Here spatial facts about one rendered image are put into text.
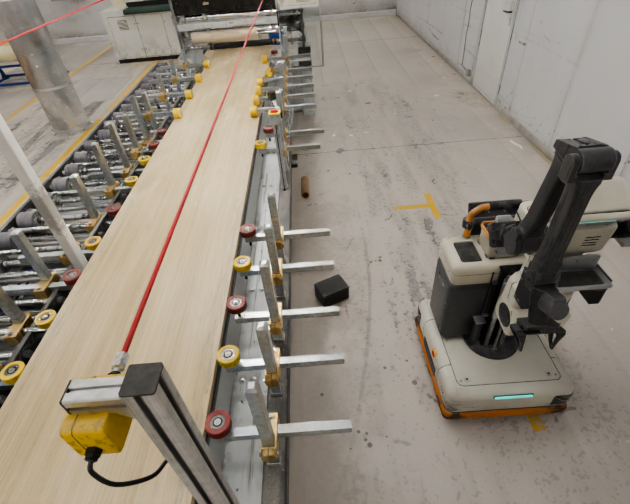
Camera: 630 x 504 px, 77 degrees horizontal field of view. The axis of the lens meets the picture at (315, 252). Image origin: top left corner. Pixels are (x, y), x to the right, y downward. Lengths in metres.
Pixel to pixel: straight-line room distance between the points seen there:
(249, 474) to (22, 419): 0.76
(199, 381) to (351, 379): 1.18
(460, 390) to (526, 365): 0.38
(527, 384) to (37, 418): 2.03
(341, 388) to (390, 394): 0.28
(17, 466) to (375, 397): 1.62
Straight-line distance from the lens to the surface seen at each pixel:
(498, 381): 2.23
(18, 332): 2.07
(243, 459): 1.61
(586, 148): 1.14
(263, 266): 1.43
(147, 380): 0.49
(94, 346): 1.74
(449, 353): 2.26
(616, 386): 2.82
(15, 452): 1.62
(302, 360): 1.50
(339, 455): 2.25
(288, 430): 1.39
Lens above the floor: 2.08
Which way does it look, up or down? 40 degrees down
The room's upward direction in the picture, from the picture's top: 5 degrees counter-clockwise
